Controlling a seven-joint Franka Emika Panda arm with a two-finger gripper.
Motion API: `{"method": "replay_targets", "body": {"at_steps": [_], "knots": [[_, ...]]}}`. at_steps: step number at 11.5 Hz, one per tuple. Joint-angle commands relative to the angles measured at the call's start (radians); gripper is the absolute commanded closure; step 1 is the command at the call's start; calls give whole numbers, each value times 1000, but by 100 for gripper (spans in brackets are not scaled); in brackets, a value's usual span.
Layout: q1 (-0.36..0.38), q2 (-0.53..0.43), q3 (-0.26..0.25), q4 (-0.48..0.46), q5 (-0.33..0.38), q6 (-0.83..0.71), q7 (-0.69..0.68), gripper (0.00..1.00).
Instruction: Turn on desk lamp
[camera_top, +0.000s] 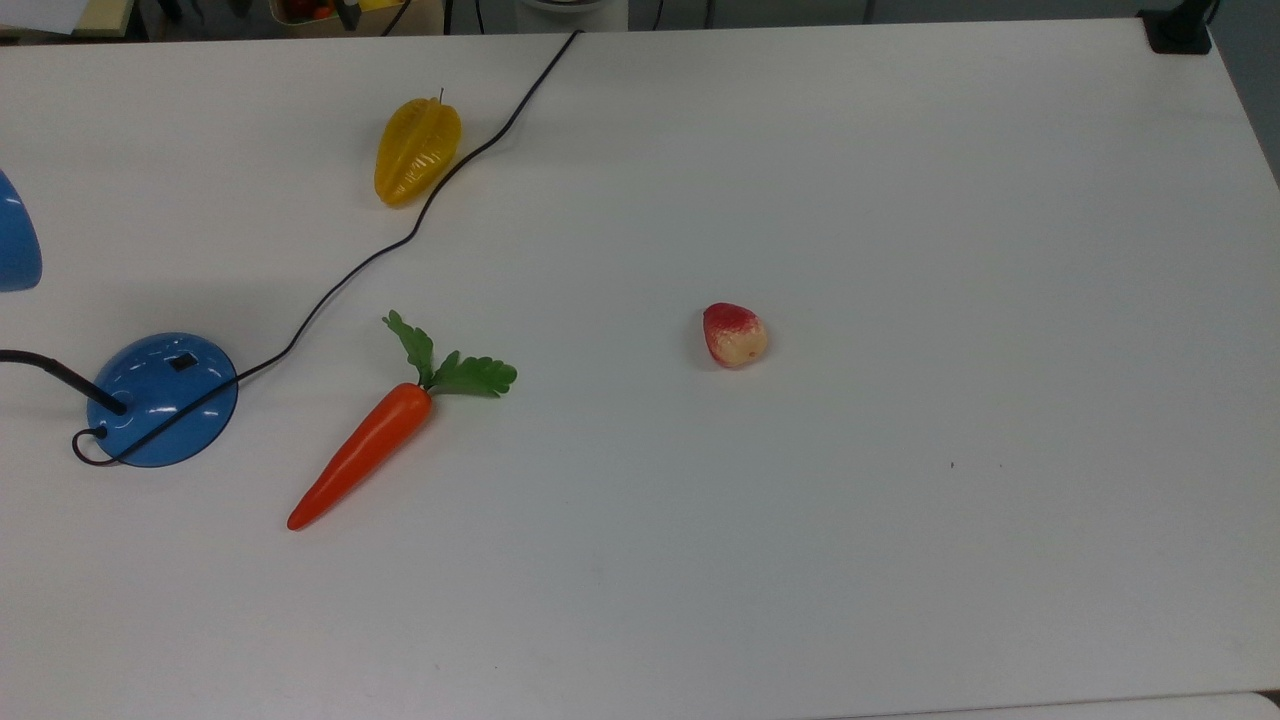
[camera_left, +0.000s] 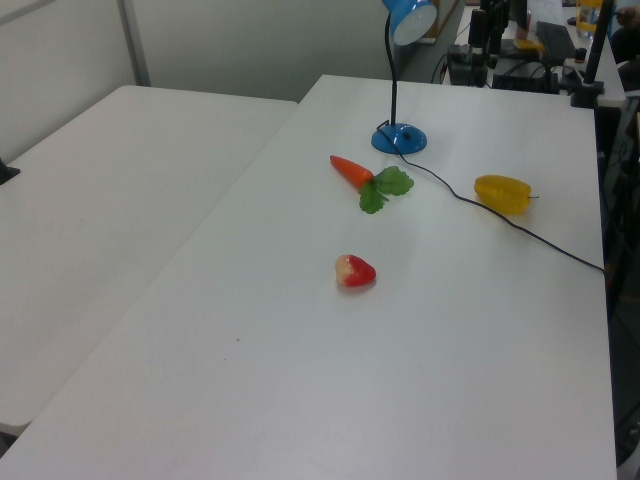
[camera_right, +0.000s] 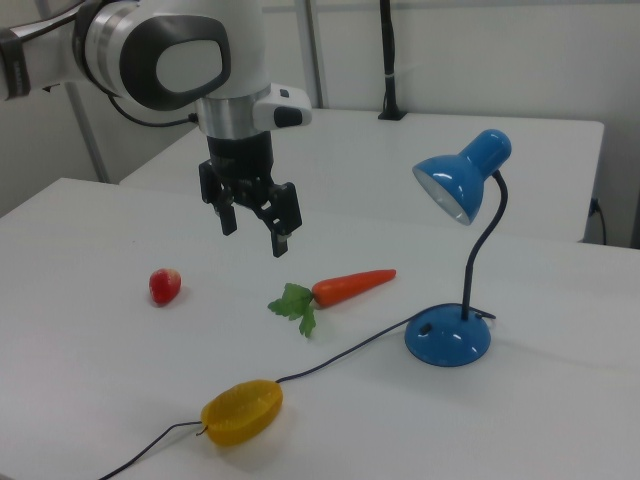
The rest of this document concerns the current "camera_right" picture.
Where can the yellow plastic starfruit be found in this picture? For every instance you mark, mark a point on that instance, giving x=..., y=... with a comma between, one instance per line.
x=242, y=412

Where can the orange plastic carrot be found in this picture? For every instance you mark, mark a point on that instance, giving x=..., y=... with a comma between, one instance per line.
x=350, y=287

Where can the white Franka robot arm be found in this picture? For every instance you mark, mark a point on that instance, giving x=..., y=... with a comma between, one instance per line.
x=125, y=45

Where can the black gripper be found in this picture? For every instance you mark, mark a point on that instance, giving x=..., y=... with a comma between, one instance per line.
x=240, y=155

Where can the grey metal frame post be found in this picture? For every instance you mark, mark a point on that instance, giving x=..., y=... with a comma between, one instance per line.
x=90, y=140
x=317, y=55

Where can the white background table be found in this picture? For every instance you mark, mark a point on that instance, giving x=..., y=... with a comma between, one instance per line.
x=400, y=145

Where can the blue desk lamp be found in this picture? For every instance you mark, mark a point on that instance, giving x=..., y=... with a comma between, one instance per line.
x=450, y=340

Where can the black pole with clamp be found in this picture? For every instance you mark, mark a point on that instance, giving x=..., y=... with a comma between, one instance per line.
x=389, y=60

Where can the red plastic strawberry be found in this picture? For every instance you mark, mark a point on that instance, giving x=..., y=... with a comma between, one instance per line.
x=164, y=287

